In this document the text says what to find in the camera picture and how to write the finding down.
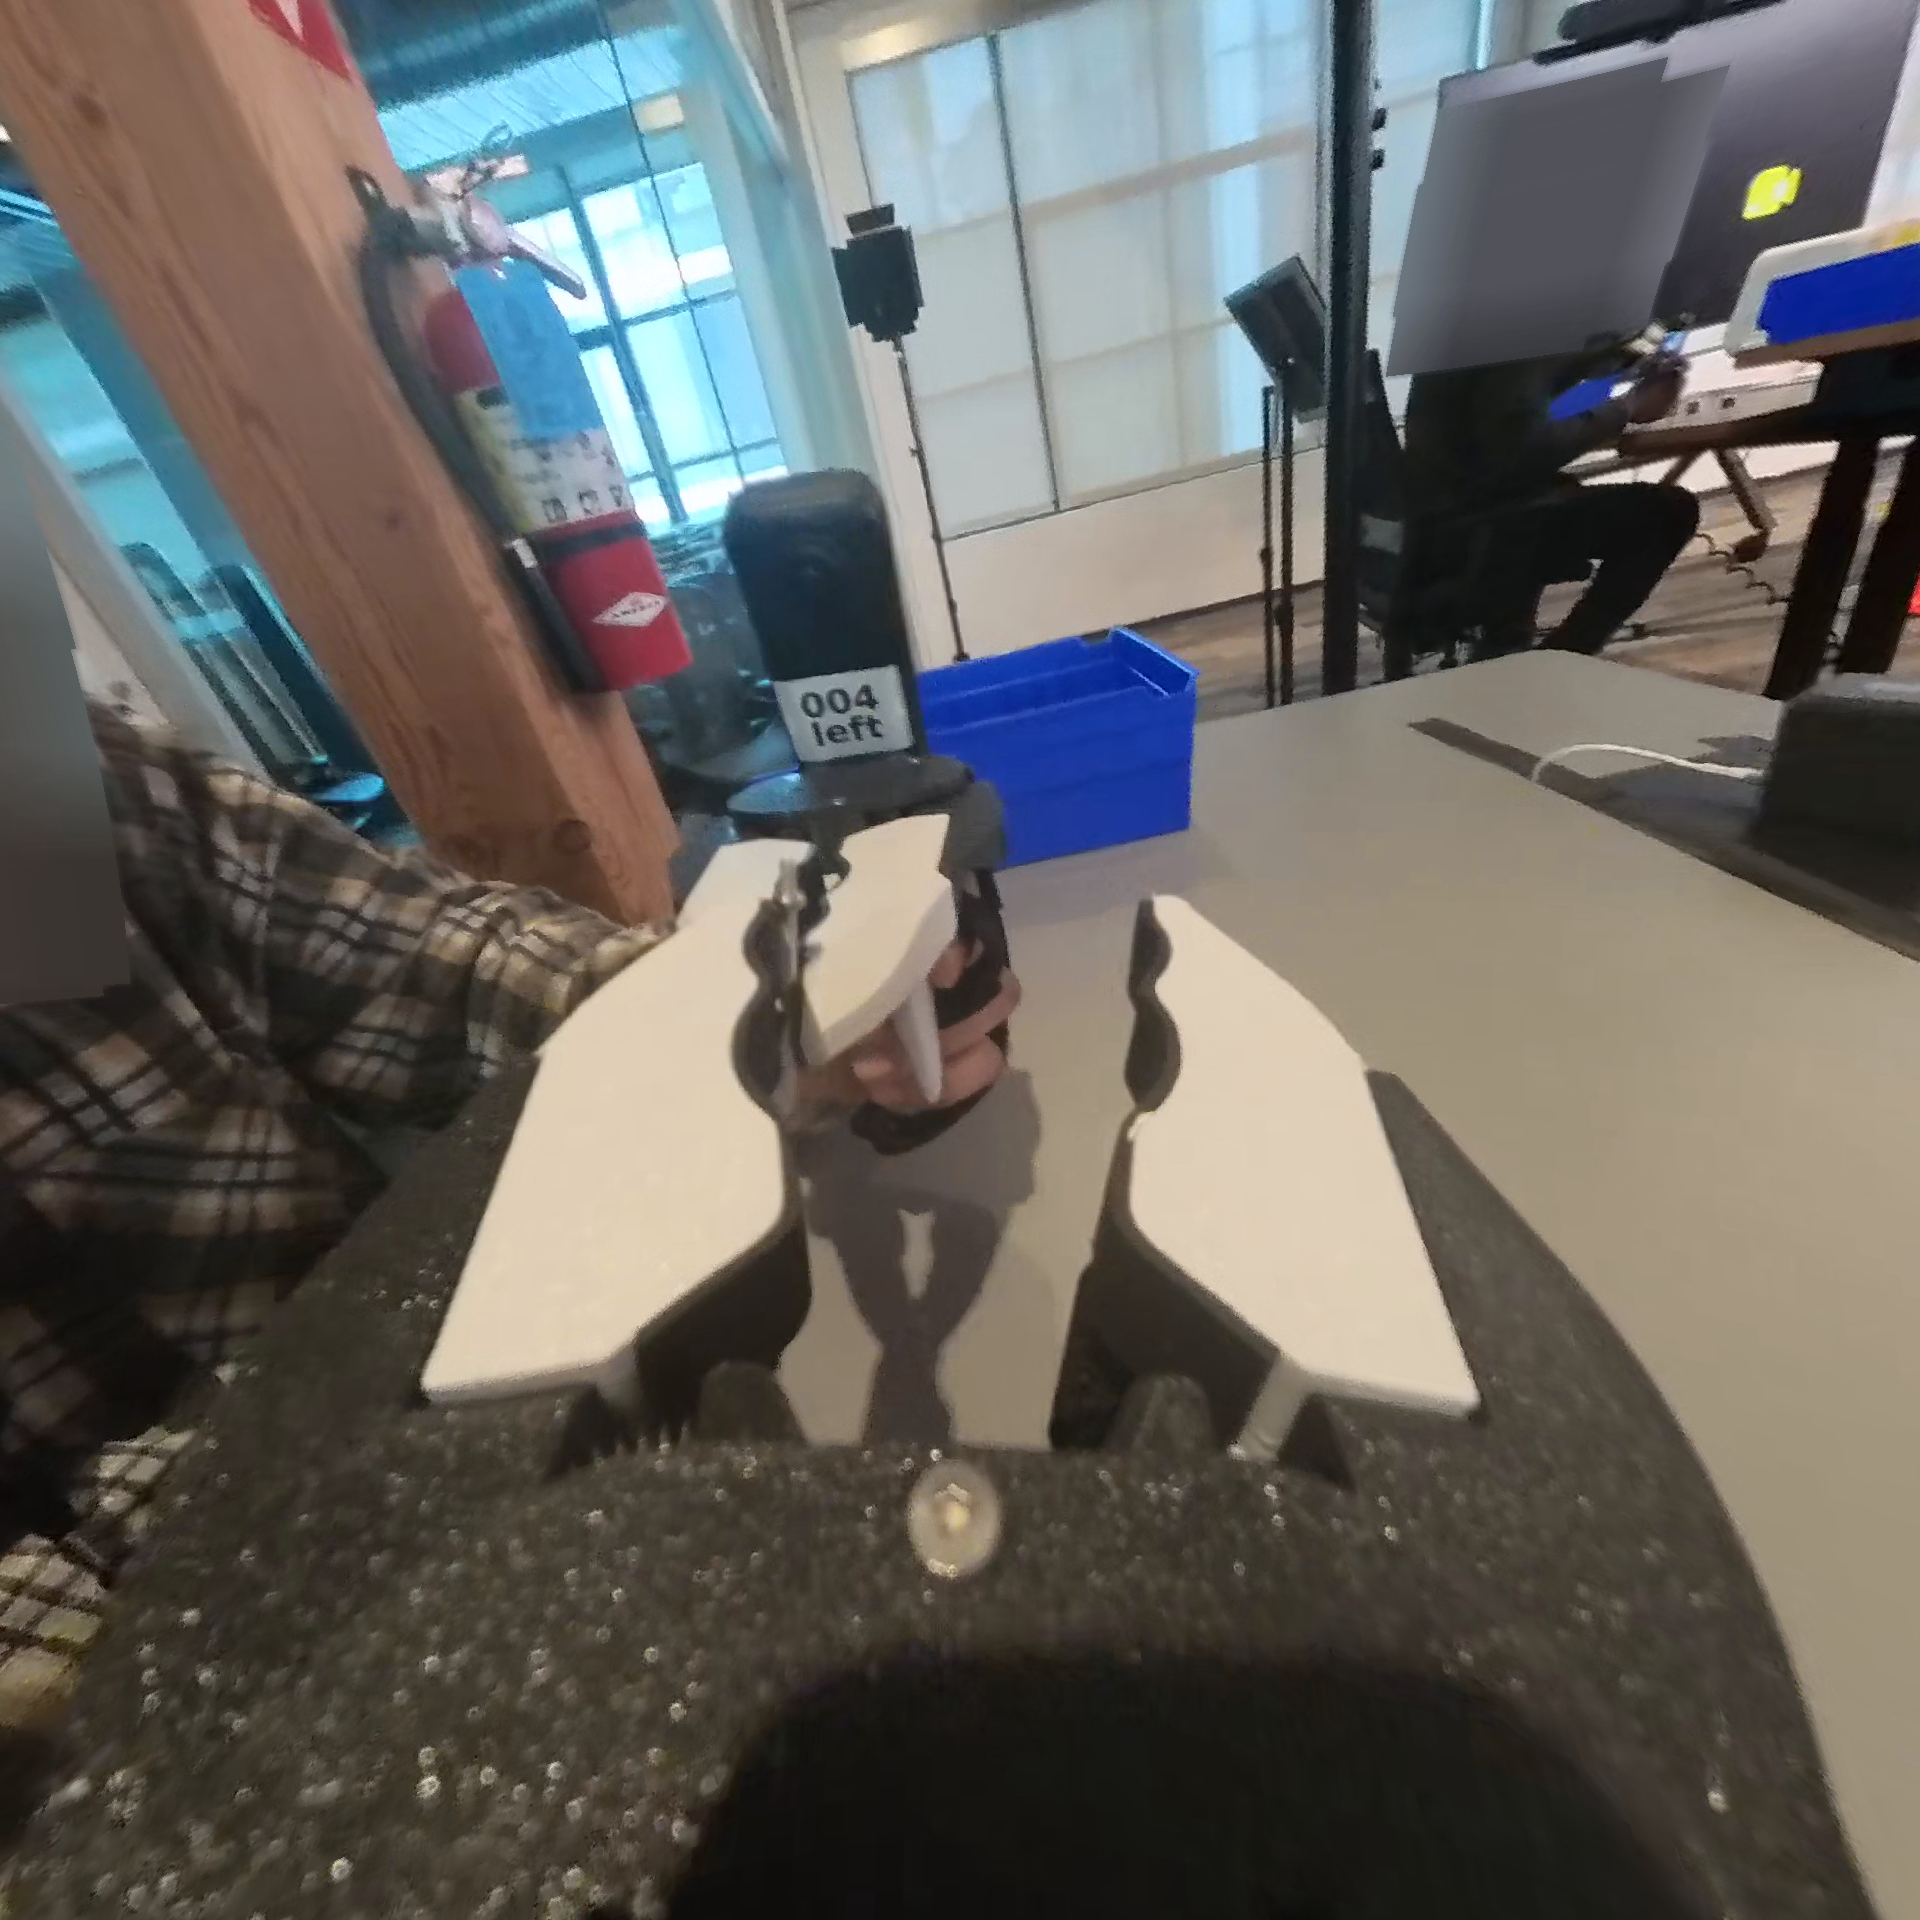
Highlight wooden post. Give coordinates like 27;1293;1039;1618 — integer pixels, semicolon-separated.
0;0;682;923

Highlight white cable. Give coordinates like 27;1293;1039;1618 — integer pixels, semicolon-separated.
1529;743;1777;783

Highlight wooden desk with black legs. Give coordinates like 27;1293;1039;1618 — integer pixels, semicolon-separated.
1622;322;1920;701

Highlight large black monitor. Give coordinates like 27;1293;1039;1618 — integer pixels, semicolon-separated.
1651;0;1920;324

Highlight black floor pole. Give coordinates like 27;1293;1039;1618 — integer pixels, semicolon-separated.
1320;0;1386;704

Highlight black office chair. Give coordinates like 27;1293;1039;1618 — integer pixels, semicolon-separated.
1358;351;1503;682

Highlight small black monitor on pole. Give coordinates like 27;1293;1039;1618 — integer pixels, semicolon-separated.
1228;255;1331;706

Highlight red fire extinguisher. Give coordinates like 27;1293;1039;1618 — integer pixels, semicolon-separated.
348;127;697;696

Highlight grey box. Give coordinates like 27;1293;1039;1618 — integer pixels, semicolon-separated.
1756;674;1920;859

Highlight blue bin on white tray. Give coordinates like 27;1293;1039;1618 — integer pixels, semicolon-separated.
1727;222;1920;356

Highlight blue plastic bin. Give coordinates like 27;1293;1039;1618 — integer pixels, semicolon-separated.
915;626;1202;874

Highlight black light panel on stand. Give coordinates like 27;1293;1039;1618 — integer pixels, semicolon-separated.
833;206;976;664

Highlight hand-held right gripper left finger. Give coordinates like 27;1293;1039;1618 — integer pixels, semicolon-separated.
424;839;824;1412

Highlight person's left hand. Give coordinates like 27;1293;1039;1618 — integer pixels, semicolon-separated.
844;960;1024;1119

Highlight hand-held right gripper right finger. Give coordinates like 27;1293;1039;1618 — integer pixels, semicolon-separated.
1102;896;1482;1466

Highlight person's plaid shirt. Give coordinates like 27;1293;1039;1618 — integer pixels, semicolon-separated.
0;975;393;1695

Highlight person's left forearm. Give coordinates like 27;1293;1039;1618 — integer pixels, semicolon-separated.
90;704;672;1142

